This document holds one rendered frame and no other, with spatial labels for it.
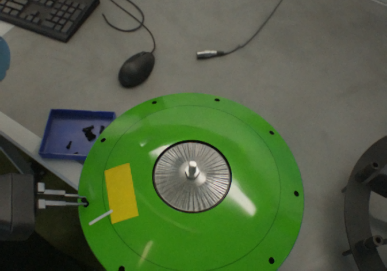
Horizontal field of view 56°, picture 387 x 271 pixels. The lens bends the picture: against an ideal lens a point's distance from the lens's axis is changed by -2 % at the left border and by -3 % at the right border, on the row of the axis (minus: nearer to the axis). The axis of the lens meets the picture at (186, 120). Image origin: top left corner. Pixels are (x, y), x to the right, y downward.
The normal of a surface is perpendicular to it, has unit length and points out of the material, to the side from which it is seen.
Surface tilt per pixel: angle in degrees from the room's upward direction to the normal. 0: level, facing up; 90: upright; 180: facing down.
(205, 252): 14
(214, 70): 0
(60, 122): 0
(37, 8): 6
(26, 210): 35
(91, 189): 24
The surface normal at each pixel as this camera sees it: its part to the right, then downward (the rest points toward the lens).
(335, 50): 0.01, -0.53
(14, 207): 0.57, -0.55
